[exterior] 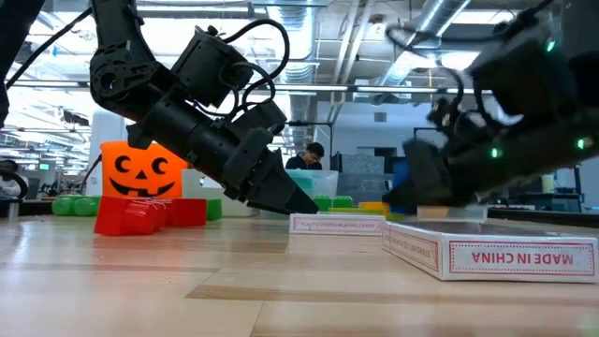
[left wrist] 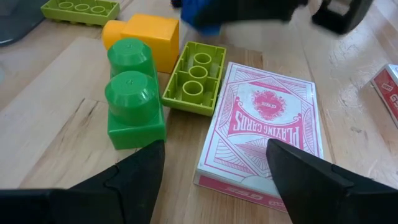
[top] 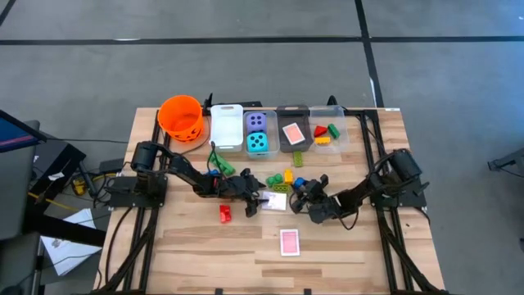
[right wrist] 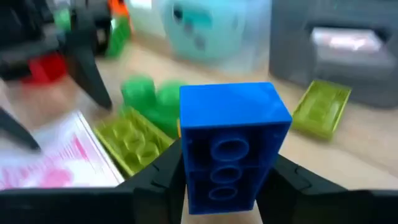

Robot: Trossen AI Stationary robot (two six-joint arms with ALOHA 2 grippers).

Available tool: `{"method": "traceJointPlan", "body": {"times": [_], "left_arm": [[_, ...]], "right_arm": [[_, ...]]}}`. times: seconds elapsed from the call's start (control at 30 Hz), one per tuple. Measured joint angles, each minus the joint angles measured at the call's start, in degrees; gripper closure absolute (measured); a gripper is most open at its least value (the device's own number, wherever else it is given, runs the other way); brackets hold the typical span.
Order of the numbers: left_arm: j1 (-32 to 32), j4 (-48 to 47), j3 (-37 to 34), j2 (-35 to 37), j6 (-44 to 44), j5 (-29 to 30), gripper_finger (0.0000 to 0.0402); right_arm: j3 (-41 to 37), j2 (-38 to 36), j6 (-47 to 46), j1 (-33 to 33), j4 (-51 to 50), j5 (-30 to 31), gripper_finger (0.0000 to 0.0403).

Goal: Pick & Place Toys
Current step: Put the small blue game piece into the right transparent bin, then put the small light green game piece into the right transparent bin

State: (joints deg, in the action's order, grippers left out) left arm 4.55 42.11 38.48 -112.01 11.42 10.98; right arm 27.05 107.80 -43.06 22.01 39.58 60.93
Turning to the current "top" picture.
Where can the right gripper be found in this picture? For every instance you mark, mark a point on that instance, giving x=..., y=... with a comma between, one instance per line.
x=317, y=196

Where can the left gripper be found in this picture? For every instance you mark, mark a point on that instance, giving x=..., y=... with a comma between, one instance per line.
x=235, y=189

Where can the blue toy brick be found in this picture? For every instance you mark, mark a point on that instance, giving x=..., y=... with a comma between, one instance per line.
x=299, y=182

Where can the pink white card pack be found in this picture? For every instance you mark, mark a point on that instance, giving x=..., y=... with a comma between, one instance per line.
x=276, y=201

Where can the green two-stud block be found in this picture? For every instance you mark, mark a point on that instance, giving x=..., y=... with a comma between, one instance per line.
x=274, y=180

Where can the yellow single-stud block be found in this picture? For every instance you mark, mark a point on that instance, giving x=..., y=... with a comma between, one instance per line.
x=288, y=176

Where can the long green stud block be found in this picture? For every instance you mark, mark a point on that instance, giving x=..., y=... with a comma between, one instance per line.
x=224, y=166

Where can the teal foam die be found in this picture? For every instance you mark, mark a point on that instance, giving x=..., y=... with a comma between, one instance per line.
x=257, y=142

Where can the yellow toy brick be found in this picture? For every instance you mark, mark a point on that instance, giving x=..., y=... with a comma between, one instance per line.
x=322, y=140

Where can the red wedge block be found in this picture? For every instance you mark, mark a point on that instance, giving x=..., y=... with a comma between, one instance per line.
x=320, y=132

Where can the dark green toy brick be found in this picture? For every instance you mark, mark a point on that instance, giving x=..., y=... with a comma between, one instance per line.
x=333, y=131

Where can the purple foam die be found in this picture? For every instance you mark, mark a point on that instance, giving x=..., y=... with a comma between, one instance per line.
x=256, y=123

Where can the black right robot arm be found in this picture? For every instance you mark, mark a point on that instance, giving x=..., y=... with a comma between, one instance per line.
x=368, y=188

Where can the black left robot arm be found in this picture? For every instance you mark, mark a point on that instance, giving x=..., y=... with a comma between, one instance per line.
x=184, y=168

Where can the lime green toy brick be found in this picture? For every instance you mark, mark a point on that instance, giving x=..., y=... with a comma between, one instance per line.
x=298, y=159
x=281, y=188

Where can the blue stud block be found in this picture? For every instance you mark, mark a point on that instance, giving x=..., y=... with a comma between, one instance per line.
x=213, y=173

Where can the red playing card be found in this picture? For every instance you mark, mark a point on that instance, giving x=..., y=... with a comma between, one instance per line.
x=289, y=242

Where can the clear plastic bin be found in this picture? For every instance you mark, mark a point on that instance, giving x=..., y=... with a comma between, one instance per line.
x=341, y=143
x=273, y=135

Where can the white plastic bin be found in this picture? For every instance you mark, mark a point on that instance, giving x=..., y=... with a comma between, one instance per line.
x=227, y=127

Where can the dark grey plastic bin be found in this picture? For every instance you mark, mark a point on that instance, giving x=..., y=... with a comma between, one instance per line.
x=294, y=114

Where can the orange pumpkin bucket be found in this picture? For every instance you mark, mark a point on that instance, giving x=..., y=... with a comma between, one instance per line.
x=180, y=116

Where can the black power adapter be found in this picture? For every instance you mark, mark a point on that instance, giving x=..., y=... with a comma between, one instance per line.
x=111, y=165

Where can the yellow plug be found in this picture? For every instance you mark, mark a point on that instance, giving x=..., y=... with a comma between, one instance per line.
x=78, y=186

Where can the black side desk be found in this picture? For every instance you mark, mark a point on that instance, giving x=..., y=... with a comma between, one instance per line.
x=69, y=231

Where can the white paper sheets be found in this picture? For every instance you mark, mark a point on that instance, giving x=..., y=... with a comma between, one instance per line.
x=69, y=254

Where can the black stand leg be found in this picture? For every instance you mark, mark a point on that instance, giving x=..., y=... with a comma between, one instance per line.
x=505, y=164

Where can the blue screen monitor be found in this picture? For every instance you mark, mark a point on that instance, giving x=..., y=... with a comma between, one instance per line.
x=16, y=137

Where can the black rear mount bracket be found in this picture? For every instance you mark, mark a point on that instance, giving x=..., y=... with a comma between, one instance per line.
x=209, y=101
x=332, y=101

